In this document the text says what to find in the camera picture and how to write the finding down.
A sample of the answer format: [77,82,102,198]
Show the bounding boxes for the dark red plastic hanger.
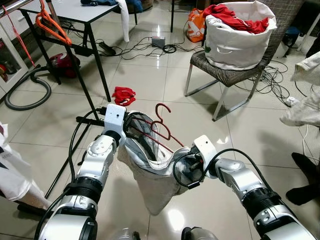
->
[127,103,187,153]

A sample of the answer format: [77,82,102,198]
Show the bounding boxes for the thin red hanger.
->
[2,4,37,68]

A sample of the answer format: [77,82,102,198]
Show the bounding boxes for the red crumpled cloth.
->
[111,86,137,107]

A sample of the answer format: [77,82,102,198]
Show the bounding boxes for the black power strip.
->
[98,41,118,57]

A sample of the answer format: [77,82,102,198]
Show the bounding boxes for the grey power box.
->
[151,35,167,49]

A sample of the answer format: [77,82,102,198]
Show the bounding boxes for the red vacuum cleaner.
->
[47,52,82,80]

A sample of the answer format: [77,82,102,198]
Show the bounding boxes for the grey robot left leg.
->
[107,227,142,240]

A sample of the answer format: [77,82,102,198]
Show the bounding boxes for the plaid cushion metal chair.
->
[183,0,307,123]

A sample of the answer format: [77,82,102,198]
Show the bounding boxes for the person leg black sock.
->
[291,152,320,184]
[285,182,320,207]

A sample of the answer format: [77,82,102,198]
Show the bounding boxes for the orange white bag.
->
[186,7,207,44]

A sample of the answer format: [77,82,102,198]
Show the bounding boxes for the person light patterned shorts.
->
[279,50,320,129]

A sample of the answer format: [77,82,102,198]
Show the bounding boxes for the white power strip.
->
[284,95,300,108]

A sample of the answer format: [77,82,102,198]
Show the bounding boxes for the bunch of orange hangers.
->
[35,0,74,47]

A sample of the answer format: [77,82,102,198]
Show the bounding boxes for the white black-print t-shirt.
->
[0,121,52,212]

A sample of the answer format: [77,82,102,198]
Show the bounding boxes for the white table black legs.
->
[19,0,140,103]

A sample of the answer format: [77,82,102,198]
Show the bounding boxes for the white laundry bag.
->
[203,0,279,71]

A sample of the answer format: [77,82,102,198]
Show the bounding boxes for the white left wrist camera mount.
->
[103,103,128,147]

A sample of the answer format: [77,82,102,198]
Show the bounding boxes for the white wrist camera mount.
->
[103,103,128,147]
[193,134,219,175]

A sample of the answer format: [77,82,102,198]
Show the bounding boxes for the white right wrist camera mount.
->
[193,134,219,175]

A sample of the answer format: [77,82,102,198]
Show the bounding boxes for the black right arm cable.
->
[172,148,275,191]

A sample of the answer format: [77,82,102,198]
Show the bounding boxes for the black floor cable tangle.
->
[107,35,206,62]
[245,59,308,103]

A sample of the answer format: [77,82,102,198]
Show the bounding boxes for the grey vacuum hose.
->
[3,64,53,112]

